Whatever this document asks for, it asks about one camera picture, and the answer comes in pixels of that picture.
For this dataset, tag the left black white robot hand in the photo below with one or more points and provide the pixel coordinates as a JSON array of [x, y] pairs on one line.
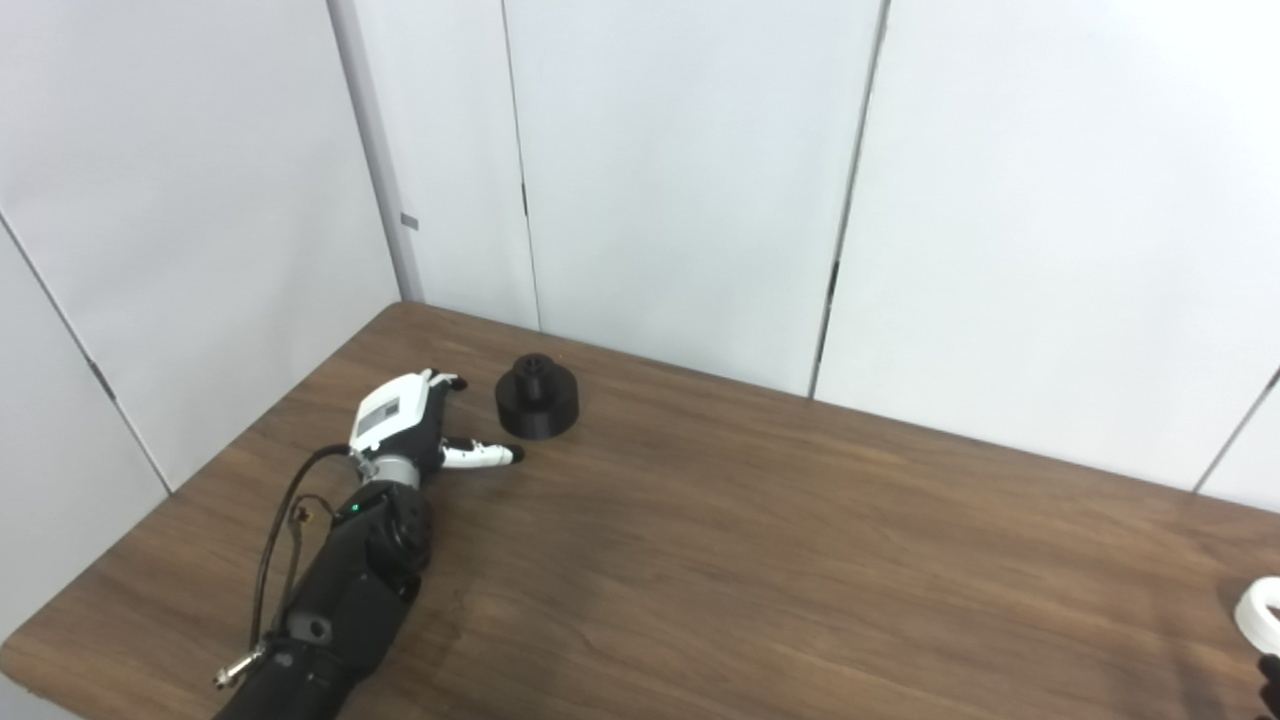
[[395, 420]]

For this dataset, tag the round black stepped part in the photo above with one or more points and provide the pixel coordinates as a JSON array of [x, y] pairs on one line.
[[537, 405]]

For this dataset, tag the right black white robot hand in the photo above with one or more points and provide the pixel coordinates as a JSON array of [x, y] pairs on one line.
[[1271, 685]]

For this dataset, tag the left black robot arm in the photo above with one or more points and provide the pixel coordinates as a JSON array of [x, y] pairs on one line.
[[340, 600]]

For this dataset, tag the grey wall corner post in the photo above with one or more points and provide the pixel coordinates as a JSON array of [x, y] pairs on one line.
[[375, 150]]

